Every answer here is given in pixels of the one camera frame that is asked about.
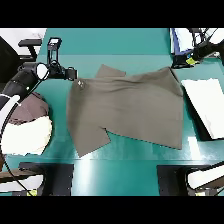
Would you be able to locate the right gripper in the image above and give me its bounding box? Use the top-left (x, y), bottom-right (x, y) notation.
top-left (171, 49), bottom-right (201, 70)

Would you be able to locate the black chair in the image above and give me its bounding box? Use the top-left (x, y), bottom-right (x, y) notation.
top-left (0, 35), bottom-right (43, 84)

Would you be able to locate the white garment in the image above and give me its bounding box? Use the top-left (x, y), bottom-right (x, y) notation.
top-left (0, 115), bottom-right (54, 157)
top-left (181, 77), bottom-right (224, 141)

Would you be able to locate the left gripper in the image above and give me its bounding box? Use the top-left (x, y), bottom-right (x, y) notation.
top-left (48, 62), bottom-right (79, 82)

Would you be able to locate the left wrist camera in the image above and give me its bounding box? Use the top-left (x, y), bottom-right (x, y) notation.
top-left (46, 37), bottom-right (63, 65)

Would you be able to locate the grey-brown T-shirt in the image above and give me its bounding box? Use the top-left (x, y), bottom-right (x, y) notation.
top-left (65, 63), bottom-right (185, 159)

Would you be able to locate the brown garment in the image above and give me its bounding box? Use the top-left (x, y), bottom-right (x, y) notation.
top-left (7, 92), bottom-right (51, 126)

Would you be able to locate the black cable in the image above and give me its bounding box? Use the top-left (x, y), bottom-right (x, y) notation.
top-left (0, 83), bottom-right (36, 197)

